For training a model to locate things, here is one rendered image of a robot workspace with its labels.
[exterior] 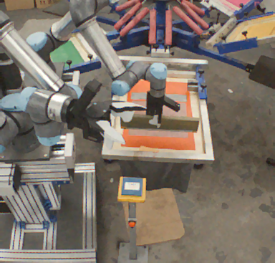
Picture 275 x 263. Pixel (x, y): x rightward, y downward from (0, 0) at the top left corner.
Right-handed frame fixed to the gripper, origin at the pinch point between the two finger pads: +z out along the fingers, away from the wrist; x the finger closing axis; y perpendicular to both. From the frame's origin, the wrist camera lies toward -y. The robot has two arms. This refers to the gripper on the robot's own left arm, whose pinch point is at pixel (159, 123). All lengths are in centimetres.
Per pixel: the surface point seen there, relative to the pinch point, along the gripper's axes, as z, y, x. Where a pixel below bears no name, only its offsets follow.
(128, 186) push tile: 12.5, 13.5, 31.7
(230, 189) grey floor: 109, -69, -34
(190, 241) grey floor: 109, -32, 17
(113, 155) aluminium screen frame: 10.9, 22.8, 13.9
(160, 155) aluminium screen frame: 10.5, -1.6, 12.4
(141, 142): 14.1, 9.0, 1.0
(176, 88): 14, -12, -49
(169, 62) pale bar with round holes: 6, -7, -68
